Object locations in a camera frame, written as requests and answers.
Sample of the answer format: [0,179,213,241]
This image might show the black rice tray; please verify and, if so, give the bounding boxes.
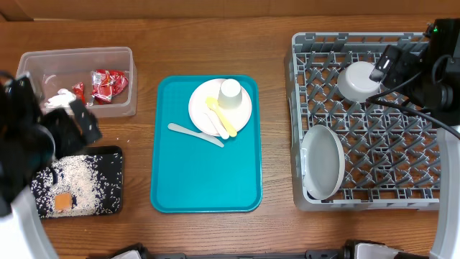
[31,145,124,219]

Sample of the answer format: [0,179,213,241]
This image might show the red ketchup packet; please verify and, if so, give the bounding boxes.
[72,82,86,104]

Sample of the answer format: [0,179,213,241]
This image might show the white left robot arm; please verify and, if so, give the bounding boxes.
[1,71,102,258]

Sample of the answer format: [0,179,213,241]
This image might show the white paper cup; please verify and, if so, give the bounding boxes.
[218,78,242,109]

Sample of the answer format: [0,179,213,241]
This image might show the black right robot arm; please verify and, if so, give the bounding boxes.
[367,18,459,258]

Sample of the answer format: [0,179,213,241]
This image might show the orange food cube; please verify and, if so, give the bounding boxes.
[54,193,73,212]

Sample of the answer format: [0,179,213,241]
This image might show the grey small bowl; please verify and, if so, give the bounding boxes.
[337,61,380,103]

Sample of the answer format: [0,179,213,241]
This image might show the teal plastic tray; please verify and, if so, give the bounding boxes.
[150,75,262,213]

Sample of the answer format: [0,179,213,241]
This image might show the grey round plate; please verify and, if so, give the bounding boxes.
[301,124,345,200]

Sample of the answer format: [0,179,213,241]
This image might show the grey dishwasher rack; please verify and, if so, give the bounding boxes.
[285,32,441,211]

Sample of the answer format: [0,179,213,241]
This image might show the grey plastic knife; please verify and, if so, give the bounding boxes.
[167,123,224,147]

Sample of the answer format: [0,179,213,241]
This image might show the white round plate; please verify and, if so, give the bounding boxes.
[188,78,252,136]

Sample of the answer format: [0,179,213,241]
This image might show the clear plastic bin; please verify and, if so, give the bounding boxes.
[17,47,137,118]

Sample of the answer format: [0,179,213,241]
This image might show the red snack wrapper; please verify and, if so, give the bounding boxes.
[91,69,129,104]

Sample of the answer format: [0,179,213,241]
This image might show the white napkin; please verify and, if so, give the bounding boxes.
[45,88,76,109]

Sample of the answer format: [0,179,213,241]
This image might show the yellow plastic spoon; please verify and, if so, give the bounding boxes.
[206,96,237,137]

